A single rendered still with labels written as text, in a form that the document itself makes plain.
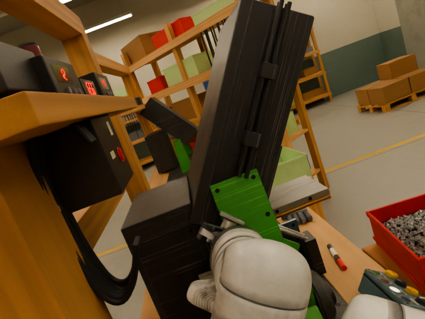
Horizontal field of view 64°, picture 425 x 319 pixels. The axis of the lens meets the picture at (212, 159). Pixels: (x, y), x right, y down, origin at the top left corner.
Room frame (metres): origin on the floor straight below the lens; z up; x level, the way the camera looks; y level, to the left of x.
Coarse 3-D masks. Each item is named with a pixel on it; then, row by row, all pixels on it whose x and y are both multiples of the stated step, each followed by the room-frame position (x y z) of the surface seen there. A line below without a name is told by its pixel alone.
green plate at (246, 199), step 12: (228, 180) 0.73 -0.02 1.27; (240, 180) 0.73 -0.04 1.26; (252, 180) 0.73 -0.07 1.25; (216, 192) 0.73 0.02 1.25; (228, 192) 0.73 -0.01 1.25; (240, 192) 0.73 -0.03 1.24; (252, 192) 0.72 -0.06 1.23; (264, 192) 0.72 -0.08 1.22; (216, 204) 0.72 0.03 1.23; (228, 204) 0.72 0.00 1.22; (240, 204) 0.72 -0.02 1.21; (252, 204) 0.72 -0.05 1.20; (264, 204) 0.72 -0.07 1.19; (240, 216) 0.71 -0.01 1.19; (252, 216) 0.71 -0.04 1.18; (264, 216) 0.71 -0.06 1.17; (252, 228) 0.70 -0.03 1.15; (264, 228) 0.70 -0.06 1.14; (276, 228) 0.70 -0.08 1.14; (276, 240) 0.69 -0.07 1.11
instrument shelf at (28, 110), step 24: (24, 96) 0.36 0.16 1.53; (48, 96) 0.42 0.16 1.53; (72, 96) 0.52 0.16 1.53; (96, 96) 0.67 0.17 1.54; (120, 96) 0.97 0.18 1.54; (0, 120) 0.36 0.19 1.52; (24, 120) 0.36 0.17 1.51; (48, 120) 0.39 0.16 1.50; (72, 120) 0.48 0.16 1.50; (0, 144) 0.41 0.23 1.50
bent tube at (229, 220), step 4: (220, 212) 0.70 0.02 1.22; (224, 212) 0.70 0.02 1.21; (224, 216) 0.68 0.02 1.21; (228, 216) 0.68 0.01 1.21; (232, 216) 0.68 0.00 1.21; (224, 220) 0.69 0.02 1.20; (228, 220) 0.68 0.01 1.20; (232, 220) 0.67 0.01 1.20; (236, 220) 0.67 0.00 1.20; (240, 220) 0.67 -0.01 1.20; (224, 224) 0.68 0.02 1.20; (228, 224) 0.68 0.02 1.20; (232, 224) 0.68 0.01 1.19; (236, 224) 0.69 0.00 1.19; (240, 224) 0.67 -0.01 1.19; (212, 272) 0.66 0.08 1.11; (212, 276) 0.66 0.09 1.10
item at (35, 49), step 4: (20, 44) 0.90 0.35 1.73; (24, 44) 0.90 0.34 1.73; (28, 44) 0.91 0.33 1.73; (32, 44) 0.91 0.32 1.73; (36, 44) 0.93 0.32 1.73; (24, 48) 0.90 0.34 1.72; (28, 48) 0.90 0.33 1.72; (32, 48) 0.91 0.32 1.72; (36, 48) 0.92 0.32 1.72; (32, 52) 0.91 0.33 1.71; (36, 52) 0.91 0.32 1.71; (40, 52) 0.93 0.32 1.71
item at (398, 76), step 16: (384, 64) 6.40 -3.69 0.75; (400, 64) 6.28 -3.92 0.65; (416, 64) 6.30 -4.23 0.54; (384, 80) 6.42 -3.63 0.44; (400, 80) 5.84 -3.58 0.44; (416, 80) 5.88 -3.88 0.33; (368, 96) 6.18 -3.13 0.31; (384, 96) 5.77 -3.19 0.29; (400, 96) 5.83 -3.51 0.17; (416, 96) 5.85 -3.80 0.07; (384, 112) 5.82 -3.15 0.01
